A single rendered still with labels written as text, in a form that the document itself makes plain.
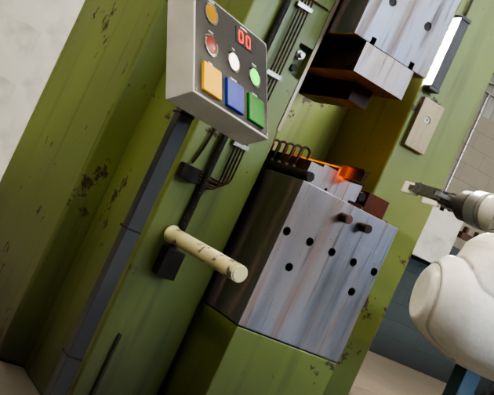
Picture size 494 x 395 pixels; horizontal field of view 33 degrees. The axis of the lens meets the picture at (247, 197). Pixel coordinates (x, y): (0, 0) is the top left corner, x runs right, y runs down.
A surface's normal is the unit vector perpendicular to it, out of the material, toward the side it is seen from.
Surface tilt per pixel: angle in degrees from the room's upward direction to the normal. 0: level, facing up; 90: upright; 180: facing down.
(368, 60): 90
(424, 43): 90
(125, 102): 90
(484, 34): 90
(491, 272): 69
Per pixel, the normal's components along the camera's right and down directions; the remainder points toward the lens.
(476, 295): 0.09, -0.35
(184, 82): -0.52, -0.26
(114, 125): 0.45, 0.18
